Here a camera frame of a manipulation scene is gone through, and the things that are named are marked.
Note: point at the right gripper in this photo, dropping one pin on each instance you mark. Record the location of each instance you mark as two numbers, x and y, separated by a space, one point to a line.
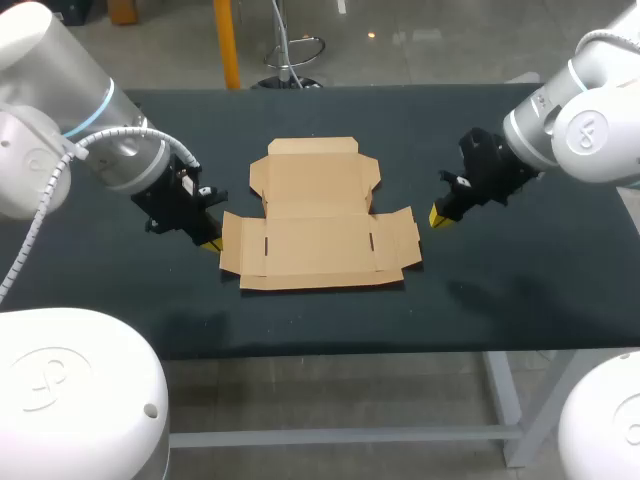
487 167

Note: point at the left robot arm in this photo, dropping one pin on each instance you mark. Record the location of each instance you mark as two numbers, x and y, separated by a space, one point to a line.
60 110

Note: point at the yellow post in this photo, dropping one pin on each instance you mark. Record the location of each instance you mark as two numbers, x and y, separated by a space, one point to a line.
226 42

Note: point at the flat brown cardboard box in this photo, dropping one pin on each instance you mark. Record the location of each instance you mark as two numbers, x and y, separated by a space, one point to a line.
320 220

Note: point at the brown wooden box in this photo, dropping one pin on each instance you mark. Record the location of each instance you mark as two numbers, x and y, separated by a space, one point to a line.
123 11

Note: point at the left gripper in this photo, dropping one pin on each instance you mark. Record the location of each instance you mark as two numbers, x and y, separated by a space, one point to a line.
172 200

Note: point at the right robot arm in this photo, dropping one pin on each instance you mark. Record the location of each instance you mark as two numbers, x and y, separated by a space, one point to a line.
580 125

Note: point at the chrome bar stool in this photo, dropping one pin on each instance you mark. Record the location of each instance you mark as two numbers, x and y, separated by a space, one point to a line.
290 47

